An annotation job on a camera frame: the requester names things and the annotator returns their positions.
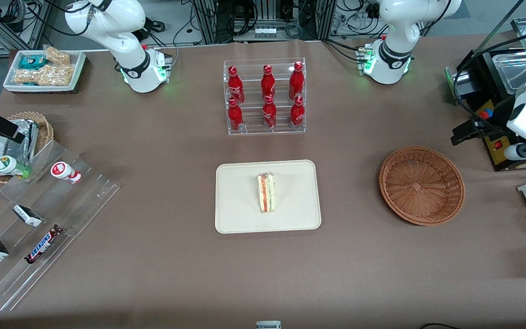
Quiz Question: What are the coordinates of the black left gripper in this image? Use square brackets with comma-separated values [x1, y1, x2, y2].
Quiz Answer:
[451, 98, 520, 146]

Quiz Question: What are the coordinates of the triangular sandwich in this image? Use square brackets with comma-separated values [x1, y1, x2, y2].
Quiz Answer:
[257, 171, 276, 213]

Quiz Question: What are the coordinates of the light tan wicker basket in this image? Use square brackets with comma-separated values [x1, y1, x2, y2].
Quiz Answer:
[0, 111, 55, 184]

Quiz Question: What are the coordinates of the round brown wicker basket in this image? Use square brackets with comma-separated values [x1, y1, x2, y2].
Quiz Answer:
[379, 146, 466, 227]

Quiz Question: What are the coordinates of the beige rectangular tray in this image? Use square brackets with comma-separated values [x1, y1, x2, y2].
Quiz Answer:
[215, 159, 322, 234]

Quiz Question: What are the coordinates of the silver foil wrapped package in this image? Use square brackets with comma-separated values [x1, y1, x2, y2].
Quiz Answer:
[0, 118, 40, 177]

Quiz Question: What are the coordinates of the black food warmer yellow panel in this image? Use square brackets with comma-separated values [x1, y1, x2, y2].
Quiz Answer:
[455, 48, 526, 172]

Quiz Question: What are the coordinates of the green capped yogurt bottle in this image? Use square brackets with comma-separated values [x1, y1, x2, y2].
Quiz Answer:
[0, 155, 32, 180]

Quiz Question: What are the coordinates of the grey metal side plate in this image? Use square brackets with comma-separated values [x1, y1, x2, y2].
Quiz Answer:
[445, 67, 459, 100]

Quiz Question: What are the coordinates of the large puffed rice snack pack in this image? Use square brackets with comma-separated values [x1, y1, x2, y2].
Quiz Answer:
[13, 64, 76, 87]

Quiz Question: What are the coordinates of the steel food pan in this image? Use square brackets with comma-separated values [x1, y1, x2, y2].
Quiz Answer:
[490, 49, 526, 95]

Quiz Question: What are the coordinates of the teal snack packet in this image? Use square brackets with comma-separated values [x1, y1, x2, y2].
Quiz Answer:
[19, 55, 47, 70]

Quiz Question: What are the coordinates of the red capped yogurt bottle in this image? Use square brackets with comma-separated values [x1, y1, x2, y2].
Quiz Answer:
[50, 161, 82, 185]

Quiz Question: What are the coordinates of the small puffed rice snack pack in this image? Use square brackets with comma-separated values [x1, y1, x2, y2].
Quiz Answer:
[43, 45, 71, 65]

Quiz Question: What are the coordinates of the white rectangular snack bin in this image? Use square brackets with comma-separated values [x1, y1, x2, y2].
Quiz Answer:
[3, 48, 87, 95]

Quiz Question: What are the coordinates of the clear acrylic stepped shelf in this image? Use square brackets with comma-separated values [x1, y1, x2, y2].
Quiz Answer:
[0, 139, 121, 312]

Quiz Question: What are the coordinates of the brown Snickers bar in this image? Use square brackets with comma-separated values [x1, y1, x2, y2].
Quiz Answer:
[24, 224, 64, 265]

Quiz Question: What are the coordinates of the red cola bottle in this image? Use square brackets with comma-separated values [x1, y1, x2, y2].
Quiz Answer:
[289, 96, 305, 128]
[263, 95, 278, 129]
[228, 66, 245, 105]
[289, 62, 305, 101]
[227, 97, 244, 132]
[261, 65, 276, 99]

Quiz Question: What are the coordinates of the clear acrylic bottle rack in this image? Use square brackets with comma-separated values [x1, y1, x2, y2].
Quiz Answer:
[223, 57, 307, 136]

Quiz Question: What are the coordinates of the white power strip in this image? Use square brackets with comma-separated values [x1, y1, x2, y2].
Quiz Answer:
[253, 26, 279, 40]

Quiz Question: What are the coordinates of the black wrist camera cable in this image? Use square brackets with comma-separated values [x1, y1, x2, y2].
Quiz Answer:
[452, 32, 526, 120]

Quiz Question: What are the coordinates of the aluminium frame equipment rack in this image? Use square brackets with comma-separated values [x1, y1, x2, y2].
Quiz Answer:
[192, 0, 337, 45]

